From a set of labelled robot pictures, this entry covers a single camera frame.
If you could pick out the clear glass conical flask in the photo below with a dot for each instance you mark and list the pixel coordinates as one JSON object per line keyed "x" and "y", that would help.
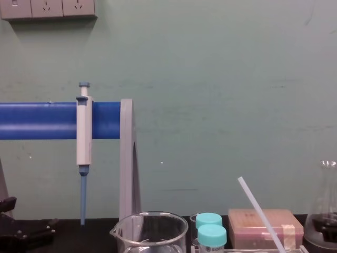
{"x": 325, "y": 200}

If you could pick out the grey pipette stand upright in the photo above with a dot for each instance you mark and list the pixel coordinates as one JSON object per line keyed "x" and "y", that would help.
{"x": 127, "y": 158}

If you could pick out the clear glass stirring rod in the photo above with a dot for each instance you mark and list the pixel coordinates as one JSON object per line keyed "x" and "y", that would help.
{"x": 259, "y": 210}

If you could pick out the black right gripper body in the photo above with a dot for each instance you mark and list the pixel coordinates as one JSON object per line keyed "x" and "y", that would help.
{"x": 325, "y": 237}

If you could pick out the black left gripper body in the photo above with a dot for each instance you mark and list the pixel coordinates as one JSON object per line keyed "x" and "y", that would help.
{"x": 7, "y": 224}

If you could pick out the clear open sample tube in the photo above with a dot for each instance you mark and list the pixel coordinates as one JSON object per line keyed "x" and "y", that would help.
{"x": 193, "y": 220}

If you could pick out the teal capped sample tube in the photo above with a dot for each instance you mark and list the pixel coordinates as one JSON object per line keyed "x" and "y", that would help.
{"x": 209, "y": 219}
{"x": 212, "y": 235}

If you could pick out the clear plastic tube rack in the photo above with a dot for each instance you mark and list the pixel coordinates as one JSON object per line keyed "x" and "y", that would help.
{"x": 250, "y": 250}

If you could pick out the beige tape strip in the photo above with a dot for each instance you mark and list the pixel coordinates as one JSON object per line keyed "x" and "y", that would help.
{"x": 288, "y": 235}

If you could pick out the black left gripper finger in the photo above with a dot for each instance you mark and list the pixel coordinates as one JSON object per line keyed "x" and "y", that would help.
{"x": 47, "y": 223}
{"x": 37, "y": 236}

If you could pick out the clear glass beaker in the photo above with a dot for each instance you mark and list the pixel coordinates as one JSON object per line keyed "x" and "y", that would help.
{"x": 150, "y": 232}

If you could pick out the blue pipette stand bar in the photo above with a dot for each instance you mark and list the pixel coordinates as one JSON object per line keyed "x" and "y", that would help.
{"x": 37, "y": 121}

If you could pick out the white and blue pipette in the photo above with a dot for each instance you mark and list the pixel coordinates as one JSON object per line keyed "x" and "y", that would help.
{"x": 83, "y": 137}

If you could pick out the grey wall socket panel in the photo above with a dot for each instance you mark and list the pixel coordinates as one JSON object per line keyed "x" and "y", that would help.
{"x": 47, "y": 9}

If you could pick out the brown pipette tip box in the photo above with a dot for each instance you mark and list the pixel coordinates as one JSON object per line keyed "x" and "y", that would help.
{"x": 252, "y": 232}

